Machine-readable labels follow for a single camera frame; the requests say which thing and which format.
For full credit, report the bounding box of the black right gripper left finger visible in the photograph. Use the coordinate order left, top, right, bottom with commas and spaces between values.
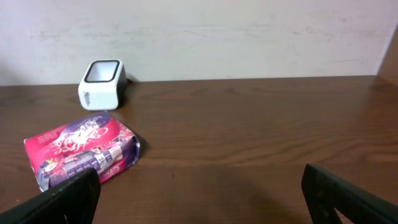
1, 168, 101, 224

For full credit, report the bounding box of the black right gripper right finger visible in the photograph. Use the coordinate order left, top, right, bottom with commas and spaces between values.
301, 164, 397, 224

